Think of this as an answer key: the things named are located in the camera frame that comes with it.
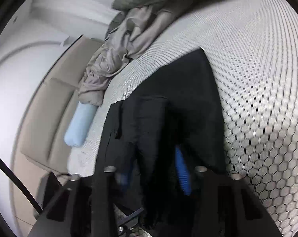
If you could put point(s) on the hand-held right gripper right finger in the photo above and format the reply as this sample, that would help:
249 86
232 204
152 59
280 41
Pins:
182 175

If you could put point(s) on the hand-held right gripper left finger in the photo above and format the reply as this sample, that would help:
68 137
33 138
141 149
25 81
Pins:
104 190

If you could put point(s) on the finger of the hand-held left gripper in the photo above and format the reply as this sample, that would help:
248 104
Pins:
131 217

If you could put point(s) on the black pants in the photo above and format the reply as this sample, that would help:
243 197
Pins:
176 103

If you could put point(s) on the light blue bolster pillow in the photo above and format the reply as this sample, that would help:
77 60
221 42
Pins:
80 126

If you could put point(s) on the beige padded headboard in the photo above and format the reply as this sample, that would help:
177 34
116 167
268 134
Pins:
45 118

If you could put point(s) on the beige grey blanket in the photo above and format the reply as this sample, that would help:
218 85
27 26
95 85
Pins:
119 49

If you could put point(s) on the white curtain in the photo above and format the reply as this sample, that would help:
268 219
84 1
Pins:
72 5

